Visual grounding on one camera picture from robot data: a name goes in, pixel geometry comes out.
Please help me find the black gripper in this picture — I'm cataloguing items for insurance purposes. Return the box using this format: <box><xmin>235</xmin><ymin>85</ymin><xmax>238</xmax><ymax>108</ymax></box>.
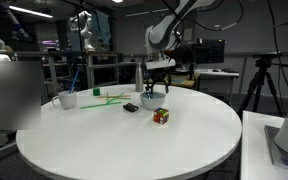
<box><xmin>145</xmin><ymin>67</ymin><xmax>170</xmax><ymax>100</ymax></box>

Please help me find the white bowl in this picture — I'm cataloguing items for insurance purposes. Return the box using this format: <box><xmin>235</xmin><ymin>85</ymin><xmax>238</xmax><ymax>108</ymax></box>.
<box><xmin>139</xmin><ymin>91</ymin><xmax>167</xmax><ymax>111</ymax></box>

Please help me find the steel water bottle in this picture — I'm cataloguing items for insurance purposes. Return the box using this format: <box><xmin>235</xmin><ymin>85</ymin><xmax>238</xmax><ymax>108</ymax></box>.
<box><xmin>134</xmin><ymin>61</ymin><xmax>145</xmax><ymax>93</ymax></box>

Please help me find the multicoloured puzzle cube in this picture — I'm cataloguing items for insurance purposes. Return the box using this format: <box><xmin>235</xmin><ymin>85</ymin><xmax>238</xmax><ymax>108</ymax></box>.
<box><xmin>152</xmin><ymin>107</ymin><xmax>170</xmax><ymax>126</ymax></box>

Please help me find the wooden desk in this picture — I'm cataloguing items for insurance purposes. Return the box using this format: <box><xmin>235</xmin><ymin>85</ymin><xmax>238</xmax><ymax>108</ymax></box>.
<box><xmin>143</xmin><ymin>73</ymin><xmax>199</xmax><ymax>90</ymax></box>

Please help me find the small black clip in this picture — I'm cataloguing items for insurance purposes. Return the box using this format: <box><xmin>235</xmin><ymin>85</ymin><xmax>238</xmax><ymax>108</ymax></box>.
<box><xmin>122</xmin><ymin>102</ymin><xmax>139</xmax><ymax>114</ymax></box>

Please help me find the short green stick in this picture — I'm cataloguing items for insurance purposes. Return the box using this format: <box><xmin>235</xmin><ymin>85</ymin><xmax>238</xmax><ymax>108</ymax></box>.
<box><xmin>105</xmin><ymin>91</ymin><xmax>126</xmax><ymax>106</ymax></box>

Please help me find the orange stick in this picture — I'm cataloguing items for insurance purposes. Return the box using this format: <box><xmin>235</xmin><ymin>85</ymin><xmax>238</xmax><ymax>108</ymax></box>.
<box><xmin>96</xmin><ymin>95</ymin><xmax>132</xmax><ymax>99</ymax></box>

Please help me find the metal shelf rack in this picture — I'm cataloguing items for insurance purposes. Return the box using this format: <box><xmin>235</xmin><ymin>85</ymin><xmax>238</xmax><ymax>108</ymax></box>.
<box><xmin>83</xmin><ymin>51</ymin><xmax>121</xmax><ymax>90</ymax></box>

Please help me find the long green stick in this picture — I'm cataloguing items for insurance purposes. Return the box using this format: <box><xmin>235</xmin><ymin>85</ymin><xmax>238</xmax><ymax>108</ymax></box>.
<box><xmin>80</xmin><ymin>101</ymin><xmax>123</xmax><ymax>110</ymax></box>

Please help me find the white desk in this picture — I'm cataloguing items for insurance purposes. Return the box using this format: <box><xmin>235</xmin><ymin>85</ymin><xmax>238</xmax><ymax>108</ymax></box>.
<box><xmin>197</xmin><ymin>68</ymin><xmax>241</xmax><ymax>101</ymax></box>

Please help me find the teal hanging cloth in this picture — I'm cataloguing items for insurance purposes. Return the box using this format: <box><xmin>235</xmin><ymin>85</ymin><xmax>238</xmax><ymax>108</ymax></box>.
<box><xmin>93</xmin><ymin>9</ymin><xmax>112</xmax><ymax>46</ymax></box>

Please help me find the blue straw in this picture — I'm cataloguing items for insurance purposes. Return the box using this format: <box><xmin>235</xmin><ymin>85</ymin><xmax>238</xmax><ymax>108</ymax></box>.
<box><xmin>69</xmin><ymin>70</ymin><xmax>80</xmax><ymax>94</ymax></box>

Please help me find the white mug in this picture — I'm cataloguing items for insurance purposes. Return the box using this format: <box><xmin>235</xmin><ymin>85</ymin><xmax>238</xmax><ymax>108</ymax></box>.
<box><xmin>51</xmin><ymin>90</ymin><xmax>78</xmax><ymax>110</ymax></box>

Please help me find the black tripod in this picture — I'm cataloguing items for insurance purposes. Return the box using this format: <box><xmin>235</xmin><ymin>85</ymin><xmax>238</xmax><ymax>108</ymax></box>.
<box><xmin>237</xmin><ymin>59</ymin><xmax>288</xmax><ymax>118</ymax></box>

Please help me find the ceiling light strip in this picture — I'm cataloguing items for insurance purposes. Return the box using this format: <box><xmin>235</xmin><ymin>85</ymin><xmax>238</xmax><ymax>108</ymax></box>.
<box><xmin>0</xmin><ymin>0</ymin><xmax>54</xmax><ymax>20</ymax></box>

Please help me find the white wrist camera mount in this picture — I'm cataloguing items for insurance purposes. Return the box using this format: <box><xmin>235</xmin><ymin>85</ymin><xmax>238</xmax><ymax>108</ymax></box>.
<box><xmin>145</xmin><ymin>58</ymin><xmax>177</xmax><ymax>71</ymax></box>

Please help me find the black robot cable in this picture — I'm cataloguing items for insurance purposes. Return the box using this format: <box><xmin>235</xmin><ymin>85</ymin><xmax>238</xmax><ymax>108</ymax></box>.
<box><xmin>162</xmin><ymin>0</ymin><xmax>288</xmax><ymax>98</ymax></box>

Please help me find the black camera on tripod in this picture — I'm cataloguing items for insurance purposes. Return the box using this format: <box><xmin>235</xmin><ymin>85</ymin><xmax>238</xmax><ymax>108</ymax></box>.
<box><xmin>252</xmin><ymin>50</ymin><xmax>283</xmax><ymax>60</ymax></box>

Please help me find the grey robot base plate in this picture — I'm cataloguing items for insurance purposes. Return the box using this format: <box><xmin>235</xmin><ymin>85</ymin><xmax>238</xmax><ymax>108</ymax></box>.
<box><xmin>263</xmin><ymin>124</ymin><xmax>288</xmax><ymax>177</ymax></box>

